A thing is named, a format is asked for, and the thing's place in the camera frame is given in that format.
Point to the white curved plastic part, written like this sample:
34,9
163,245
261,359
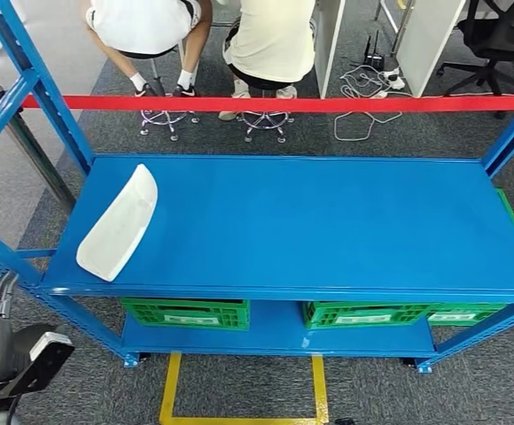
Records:
119,226

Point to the blue metal shelf rack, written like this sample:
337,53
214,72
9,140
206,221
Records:
305,223

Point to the green plastic crate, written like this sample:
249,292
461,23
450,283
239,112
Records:
487,309
323,311
146,311

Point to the black stool with chrome base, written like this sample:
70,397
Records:
150,54
261,86

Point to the person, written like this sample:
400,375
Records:
270,41
141,23

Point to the red barrier belt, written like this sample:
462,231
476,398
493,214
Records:
283,104

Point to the white desk panel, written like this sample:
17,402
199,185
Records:
328,47
430,41

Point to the white power strip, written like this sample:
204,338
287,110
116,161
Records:
380,94

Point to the black router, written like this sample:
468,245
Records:
374,58

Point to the grey metal desk leg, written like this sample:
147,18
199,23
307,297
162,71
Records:
398,35

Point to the black office chair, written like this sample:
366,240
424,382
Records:
505,29

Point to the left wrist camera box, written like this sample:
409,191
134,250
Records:
44,366

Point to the grey stanchion post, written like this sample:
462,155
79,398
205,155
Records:
39,158

